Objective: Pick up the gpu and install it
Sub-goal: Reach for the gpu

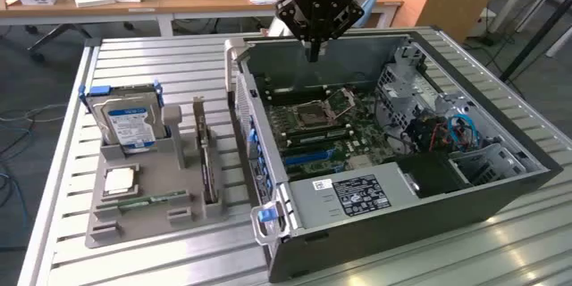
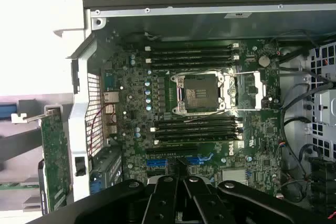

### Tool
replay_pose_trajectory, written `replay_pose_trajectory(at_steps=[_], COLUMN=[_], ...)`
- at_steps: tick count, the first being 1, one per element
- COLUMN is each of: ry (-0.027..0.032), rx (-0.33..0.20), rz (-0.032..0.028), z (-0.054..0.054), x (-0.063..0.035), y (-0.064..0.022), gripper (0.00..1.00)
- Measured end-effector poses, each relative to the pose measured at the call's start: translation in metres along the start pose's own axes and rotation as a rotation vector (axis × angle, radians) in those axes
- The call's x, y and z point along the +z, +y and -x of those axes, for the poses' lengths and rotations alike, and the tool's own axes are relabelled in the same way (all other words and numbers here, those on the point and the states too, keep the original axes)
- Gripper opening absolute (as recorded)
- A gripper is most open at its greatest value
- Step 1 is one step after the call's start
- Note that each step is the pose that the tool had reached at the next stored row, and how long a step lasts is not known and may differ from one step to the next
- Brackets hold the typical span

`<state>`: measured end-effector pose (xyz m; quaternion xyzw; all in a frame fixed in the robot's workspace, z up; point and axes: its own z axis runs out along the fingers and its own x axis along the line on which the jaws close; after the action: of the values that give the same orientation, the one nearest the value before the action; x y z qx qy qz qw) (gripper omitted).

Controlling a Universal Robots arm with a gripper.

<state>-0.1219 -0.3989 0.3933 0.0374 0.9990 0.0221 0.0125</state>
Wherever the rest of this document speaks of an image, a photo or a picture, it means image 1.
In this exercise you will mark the silver CPU chip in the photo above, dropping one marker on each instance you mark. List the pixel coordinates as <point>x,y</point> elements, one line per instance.
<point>118,180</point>

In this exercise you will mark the grey plastic parts rack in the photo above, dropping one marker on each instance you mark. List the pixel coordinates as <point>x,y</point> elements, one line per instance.
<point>152,172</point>

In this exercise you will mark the black Nvidia graphics card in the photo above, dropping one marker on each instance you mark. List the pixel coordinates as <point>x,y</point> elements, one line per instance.
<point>207,152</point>

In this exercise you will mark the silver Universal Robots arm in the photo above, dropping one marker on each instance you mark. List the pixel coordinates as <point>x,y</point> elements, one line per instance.
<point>372,1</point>

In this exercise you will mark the black chair base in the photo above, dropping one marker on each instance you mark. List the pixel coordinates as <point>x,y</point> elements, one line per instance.
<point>38,56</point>

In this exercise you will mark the black open PC case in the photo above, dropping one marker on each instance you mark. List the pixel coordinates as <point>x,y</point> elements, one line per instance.
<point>402,232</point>

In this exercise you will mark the metal disk bay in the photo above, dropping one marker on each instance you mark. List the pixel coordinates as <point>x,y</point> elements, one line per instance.
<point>487,165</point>

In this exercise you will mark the black labelled RAM stick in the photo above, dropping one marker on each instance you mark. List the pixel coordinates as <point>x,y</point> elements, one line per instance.
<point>319,138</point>

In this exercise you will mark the hard disk in blue carrier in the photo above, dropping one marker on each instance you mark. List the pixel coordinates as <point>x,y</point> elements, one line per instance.
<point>130,125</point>

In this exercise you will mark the perforated metal drive cage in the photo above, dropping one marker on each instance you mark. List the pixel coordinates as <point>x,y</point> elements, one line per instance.
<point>402,88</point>

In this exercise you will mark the green motherboard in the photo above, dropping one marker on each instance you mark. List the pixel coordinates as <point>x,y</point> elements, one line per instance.
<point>362,138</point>

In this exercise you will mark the blue expansion slot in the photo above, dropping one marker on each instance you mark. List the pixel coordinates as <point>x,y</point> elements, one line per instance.
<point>312,158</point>

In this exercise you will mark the metal socket cover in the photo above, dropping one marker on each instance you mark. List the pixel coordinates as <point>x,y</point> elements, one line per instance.
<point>343,102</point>

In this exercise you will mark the green RAM stick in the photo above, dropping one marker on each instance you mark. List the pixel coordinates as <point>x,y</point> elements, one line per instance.
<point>134,203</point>

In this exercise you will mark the CPU socket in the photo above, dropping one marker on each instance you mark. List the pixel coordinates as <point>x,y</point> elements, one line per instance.
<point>311,117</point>

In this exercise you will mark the grey power supply unit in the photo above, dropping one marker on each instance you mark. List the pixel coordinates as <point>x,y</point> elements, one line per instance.
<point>312,205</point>

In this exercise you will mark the black tripod pole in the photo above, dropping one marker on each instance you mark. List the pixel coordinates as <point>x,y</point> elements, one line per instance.
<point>536,42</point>

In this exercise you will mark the blue case release latch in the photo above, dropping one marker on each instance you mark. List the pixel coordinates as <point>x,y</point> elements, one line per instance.
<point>267,216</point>

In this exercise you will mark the black plastic shroud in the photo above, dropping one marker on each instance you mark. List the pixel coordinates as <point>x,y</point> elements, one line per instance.
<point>428,175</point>

